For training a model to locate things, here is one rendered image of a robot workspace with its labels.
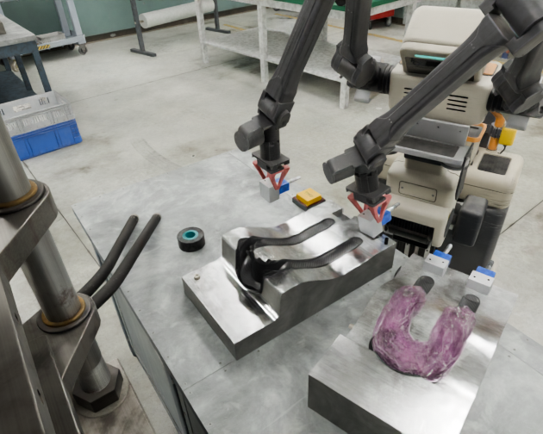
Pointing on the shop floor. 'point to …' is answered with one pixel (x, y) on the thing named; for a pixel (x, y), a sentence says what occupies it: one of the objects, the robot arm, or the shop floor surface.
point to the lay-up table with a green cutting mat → (317, 65)
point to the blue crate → (46, 139)
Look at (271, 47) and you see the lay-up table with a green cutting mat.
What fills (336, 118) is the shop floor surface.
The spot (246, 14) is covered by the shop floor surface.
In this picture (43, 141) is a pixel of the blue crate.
